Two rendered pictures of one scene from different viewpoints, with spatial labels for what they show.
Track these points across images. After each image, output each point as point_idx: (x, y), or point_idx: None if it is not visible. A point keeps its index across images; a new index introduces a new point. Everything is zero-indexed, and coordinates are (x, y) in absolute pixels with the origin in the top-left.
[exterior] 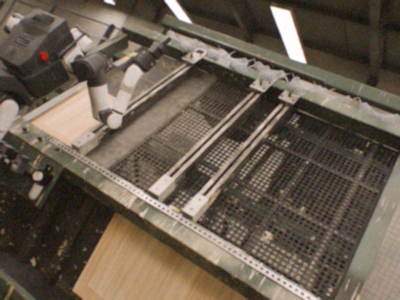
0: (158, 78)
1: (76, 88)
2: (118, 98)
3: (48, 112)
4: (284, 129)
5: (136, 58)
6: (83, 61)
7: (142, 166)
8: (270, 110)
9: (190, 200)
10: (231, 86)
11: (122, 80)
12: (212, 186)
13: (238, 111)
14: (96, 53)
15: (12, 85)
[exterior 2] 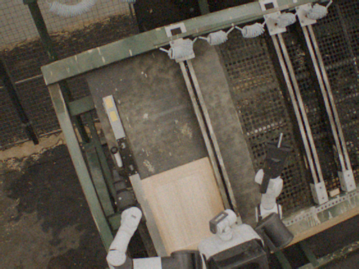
0: (170, 98)
1: (143, 200)
2: (270, 202)
3: (164, 239)
4: (317, 44)
5: (272, 176)
6: (288, 243)
7: None
8: (289, 32)
9: (332, 174)
10: (233, 35)
11: (147, 139)
12: (343, 158)
13: (287, 70)
14: (270, 221)
15: None
